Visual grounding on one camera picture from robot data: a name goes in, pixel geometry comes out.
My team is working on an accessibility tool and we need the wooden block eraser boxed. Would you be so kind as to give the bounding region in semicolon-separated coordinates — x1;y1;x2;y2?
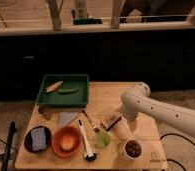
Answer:
101;114;122;131

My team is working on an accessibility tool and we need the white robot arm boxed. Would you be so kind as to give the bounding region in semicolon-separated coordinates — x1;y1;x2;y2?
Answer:
121;82;195;138

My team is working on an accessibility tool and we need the white cup with dark contents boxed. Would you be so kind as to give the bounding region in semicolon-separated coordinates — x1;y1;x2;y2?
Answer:
118;139;142;160

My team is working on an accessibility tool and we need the green plastic cup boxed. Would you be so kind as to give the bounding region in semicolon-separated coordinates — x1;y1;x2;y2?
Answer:
95;132;111;149

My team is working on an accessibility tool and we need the metal spoon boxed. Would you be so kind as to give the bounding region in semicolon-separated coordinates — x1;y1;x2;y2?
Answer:
82;110;101;133

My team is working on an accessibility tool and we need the yellow orange fruit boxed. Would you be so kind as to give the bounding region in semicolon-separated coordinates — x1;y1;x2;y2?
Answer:
61;136;75;151

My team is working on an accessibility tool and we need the orange bowl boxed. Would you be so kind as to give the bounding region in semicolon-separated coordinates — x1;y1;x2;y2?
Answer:
51;126;81;159

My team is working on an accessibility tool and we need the grey cloth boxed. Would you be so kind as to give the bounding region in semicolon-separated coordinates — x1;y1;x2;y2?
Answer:
57;112;78;128

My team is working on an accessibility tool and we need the green pea pod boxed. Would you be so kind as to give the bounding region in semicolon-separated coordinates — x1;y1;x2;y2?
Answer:
58;87;79;94

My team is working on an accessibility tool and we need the green plastic tray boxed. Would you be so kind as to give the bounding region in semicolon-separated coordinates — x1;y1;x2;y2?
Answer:
36;74;89;108

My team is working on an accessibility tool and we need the brown potato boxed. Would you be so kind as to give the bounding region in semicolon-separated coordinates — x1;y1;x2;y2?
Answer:
38;106;52;120

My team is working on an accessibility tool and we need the blue grey sponge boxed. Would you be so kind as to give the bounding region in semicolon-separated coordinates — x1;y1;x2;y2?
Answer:
31;127;46;151

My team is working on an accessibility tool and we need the dark brown bowl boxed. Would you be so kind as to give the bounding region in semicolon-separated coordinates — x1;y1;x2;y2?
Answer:
24;126;52;153

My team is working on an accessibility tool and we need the green base stand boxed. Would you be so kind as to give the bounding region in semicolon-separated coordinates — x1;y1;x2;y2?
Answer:
73;18;103;25

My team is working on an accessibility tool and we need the black pole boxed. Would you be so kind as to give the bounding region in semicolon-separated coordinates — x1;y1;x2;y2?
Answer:
1;122;16;171

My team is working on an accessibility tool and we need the black cable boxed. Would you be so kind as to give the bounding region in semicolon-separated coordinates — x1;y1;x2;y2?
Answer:
159;132;195;171

